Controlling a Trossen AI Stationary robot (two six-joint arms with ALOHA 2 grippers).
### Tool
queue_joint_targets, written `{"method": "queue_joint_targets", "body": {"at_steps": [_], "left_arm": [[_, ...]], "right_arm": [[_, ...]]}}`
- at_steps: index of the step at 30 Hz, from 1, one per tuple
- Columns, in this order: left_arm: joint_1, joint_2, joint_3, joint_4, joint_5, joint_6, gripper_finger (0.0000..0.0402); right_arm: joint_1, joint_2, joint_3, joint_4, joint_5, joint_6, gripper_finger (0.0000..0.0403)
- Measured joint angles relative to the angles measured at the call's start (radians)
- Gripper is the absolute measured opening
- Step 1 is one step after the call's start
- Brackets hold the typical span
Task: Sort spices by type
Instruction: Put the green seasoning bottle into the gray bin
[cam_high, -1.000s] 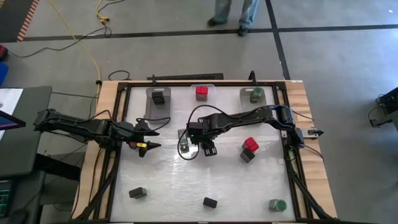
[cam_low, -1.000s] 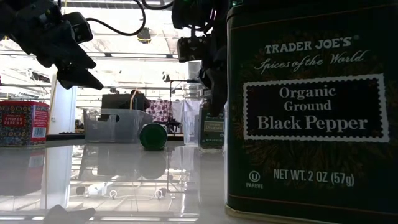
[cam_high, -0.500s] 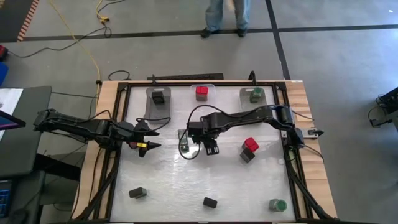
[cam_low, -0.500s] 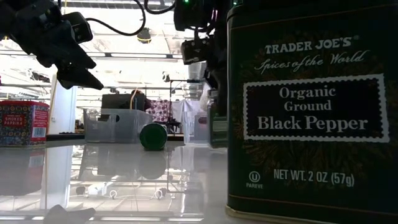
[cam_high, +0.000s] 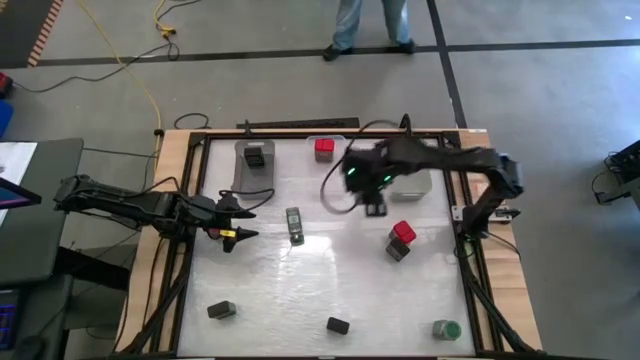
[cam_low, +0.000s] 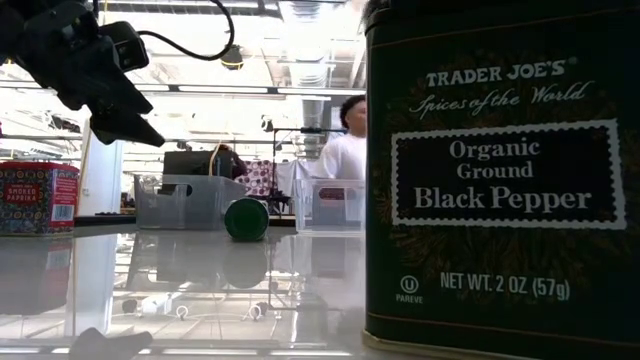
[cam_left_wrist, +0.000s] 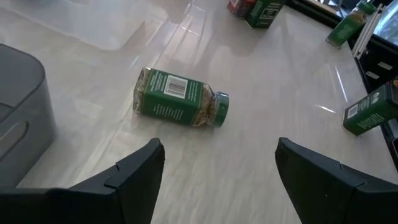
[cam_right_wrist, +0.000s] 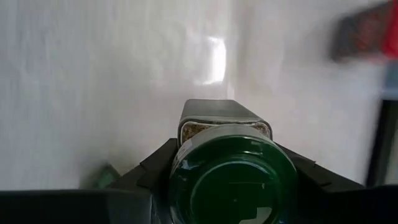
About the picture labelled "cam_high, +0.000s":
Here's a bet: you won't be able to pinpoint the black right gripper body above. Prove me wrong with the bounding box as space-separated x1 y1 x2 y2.
342 144 401 201

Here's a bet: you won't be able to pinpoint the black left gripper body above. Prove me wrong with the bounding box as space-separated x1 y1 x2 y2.
197 192 240 230

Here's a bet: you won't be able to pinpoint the left clear bin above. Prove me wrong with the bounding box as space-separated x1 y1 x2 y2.
230 138 277 202

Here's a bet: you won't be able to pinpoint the translucent white plastic bin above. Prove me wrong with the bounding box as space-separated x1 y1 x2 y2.
389 167 434 203

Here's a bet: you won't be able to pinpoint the clear plastic bin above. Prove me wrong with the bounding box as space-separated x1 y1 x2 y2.
304 133 349 196

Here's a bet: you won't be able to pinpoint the silver mounting plate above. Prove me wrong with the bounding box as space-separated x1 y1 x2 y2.
451 204 522 222

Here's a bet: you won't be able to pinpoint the black floor strip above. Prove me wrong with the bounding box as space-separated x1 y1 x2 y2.
236 117 361 131

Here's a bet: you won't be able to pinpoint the person's legs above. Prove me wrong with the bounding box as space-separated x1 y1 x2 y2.
321 0 417 63

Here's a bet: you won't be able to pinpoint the dark grey side table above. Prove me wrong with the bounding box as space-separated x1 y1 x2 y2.
0 138 85 289

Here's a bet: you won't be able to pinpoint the tablet with lit screen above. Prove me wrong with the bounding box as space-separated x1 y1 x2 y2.
0 175 43 211

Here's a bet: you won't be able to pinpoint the white paper sheet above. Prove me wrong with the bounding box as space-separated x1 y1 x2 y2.
0 141 39 211

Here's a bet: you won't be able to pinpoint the blue object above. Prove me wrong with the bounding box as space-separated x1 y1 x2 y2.
0 99 15 140

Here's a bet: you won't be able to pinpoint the computer with lit panel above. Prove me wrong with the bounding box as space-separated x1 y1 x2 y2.
0 287 24 351

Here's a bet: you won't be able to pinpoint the black mat orange striped edge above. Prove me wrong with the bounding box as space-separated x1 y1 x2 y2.
0 0 65 69

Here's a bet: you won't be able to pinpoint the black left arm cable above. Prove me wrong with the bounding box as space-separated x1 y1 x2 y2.
218 187 277 214

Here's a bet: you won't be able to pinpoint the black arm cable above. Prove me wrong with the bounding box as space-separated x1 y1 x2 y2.
218 187 277 214
319 118 401 216

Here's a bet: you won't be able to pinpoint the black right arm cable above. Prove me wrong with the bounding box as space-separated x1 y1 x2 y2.
319 118 401 216

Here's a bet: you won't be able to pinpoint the black aluminium table frame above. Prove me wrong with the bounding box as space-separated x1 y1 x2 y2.
113 127 546 360

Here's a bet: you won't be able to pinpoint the black cable loop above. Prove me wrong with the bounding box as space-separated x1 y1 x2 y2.
172 112 212 131

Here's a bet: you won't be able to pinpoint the black floor cable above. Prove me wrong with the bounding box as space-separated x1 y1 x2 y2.
12 34 181 95

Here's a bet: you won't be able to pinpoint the long yellow cable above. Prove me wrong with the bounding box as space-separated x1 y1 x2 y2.
77 0 164 136

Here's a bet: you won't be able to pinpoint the yellow cable with plug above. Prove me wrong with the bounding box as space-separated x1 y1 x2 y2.
152 0 177 39

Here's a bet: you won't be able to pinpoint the black equipment with cables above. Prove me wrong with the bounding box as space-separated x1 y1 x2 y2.
591 138 640 207

